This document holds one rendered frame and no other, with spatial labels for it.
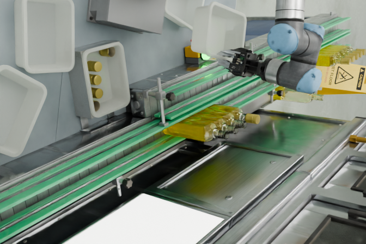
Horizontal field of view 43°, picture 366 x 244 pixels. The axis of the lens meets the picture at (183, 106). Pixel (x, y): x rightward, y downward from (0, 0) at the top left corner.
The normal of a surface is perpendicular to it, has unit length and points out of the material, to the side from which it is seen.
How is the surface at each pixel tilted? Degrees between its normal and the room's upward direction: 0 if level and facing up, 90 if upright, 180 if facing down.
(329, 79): 76
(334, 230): 90
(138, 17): 1
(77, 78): 90
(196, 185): 90
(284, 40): 90
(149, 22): 1
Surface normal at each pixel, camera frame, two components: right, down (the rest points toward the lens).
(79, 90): -0.61, 0.29
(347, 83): -0.35, -0.22
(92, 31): 0.78, 0.11
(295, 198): -0.10, -0.95
